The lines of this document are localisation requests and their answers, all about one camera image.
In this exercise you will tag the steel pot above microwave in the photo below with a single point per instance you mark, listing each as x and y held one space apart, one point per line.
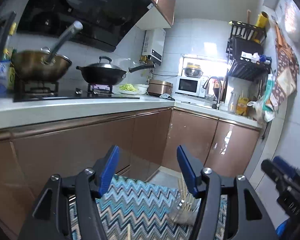
193 70

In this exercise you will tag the black range hood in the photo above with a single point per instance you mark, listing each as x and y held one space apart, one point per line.
105 22

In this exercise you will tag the white microwave oven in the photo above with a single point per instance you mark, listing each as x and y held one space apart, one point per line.
191 86

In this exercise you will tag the black wall dish rack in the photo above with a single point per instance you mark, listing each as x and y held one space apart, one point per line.
245 50

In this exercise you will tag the lower copper cabinets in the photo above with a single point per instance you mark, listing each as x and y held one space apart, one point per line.
147 139

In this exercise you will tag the black wok with lid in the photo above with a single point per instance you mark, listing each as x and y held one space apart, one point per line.
106 73

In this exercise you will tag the wire utensil holder basket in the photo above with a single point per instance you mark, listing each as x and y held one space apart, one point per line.
184 209

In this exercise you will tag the plate of green vegetables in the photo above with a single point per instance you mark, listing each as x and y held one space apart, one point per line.
128 89

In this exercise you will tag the white gas water heater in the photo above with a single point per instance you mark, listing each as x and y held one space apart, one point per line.
153 45

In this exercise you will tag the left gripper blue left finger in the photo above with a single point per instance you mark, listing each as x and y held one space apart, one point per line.
105 169

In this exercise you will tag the plastic bag on wall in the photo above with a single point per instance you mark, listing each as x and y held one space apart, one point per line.
291 20

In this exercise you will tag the gas stove top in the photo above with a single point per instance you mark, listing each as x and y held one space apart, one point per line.
40 91

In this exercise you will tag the zigzag patterned table mat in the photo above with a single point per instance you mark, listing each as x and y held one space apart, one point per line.
144 206

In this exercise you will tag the brass wok with handle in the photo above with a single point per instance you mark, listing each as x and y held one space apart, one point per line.
45 65

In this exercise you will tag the white bowl on counter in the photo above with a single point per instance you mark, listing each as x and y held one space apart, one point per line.
141 89

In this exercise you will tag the copper rice cooker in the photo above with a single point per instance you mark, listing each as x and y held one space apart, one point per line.
158 87

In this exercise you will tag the bamboo chopstick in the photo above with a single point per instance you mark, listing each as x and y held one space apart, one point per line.
128 232

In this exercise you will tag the yellow roll on rack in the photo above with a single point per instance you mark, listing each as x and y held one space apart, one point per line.
261 23

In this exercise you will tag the kitchen sink faucet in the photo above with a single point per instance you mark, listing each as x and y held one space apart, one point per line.
217 88

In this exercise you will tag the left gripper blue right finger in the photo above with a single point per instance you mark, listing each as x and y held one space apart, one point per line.
191 168

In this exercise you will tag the orange detergent bottle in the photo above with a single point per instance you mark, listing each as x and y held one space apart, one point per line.
242 106

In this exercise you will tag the upper copper cabinet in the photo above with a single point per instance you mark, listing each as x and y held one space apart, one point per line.
159 15

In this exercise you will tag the brown patterned hanging apron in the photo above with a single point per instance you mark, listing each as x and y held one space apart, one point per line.
287 72

